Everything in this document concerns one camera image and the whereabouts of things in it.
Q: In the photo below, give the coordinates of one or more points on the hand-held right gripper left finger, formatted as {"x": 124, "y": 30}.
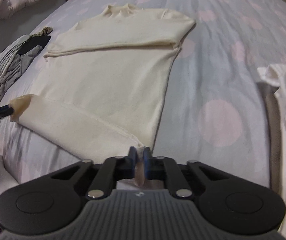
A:
{"x": 132, "y": 161}

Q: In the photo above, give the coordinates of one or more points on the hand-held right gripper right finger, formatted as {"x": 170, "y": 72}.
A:
{"x": 148, "y": 161}

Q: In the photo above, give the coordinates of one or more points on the cream knit sweater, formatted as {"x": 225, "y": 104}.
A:
{"x": 103, "y": 85}

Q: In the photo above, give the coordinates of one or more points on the grey garment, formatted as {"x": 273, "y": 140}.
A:
{"x": 5, "y": 67}

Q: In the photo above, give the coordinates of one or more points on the white sock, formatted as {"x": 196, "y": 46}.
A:
{"x": 2, "y": 177}

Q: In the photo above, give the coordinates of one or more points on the black garment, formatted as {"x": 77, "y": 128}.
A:
{"x": 36, "y": 42}

